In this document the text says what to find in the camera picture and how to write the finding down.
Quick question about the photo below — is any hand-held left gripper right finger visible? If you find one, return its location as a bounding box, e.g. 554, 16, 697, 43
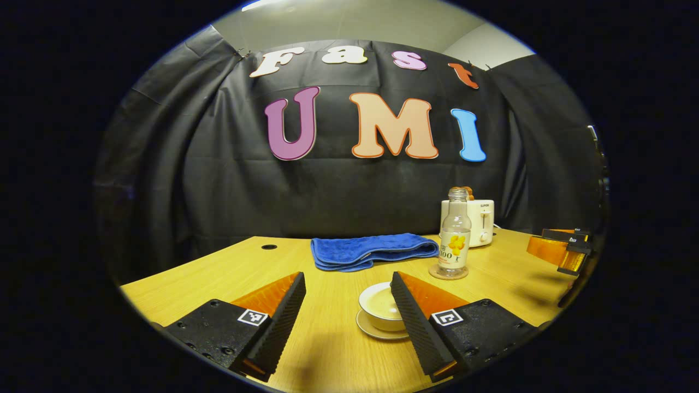
389, 271, 547, 383

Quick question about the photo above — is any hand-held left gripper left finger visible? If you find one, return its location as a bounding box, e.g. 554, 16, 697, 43
164, 271, 307, 383

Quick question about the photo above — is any round cork coaster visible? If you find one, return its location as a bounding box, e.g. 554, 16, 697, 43
429, 263, 470, 281

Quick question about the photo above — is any clear water bottle yellow label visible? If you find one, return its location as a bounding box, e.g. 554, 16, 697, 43
438, 187, 472, 276

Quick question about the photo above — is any white toaster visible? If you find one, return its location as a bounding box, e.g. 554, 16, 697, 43
441, 199, 495, 248

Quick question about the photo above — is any folded blue towel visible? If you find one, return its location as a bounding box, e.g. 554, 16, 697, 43
311, 233, 440, 272

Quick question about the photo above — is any black backdrop cloth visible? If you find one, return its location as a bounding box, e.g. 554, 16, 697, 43
96, 25, 608, 284

